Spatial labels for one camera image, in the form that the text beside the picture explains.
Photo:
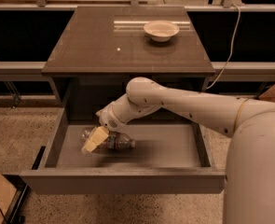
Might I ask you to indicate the open grey top drawer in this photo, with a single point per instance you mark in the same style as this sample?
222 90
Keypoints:
171 155

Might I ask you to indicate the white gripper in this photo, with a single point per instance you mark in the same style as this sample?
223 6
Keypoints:
106 118

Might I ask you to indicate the clear plastic water bottle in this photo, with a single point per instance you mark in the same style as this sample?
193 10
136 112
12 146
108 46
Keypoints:
115 141

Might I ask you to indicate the metal railing frame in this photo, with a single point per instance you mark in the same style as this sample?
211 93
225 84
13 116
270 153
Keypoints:
239 35

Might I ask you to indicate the white paper bowl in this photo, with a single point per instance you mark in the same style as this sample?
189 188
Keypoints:
161 31

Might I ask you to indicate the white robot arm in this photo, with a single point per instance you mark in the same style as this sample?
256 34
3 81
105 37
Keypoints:
250 124

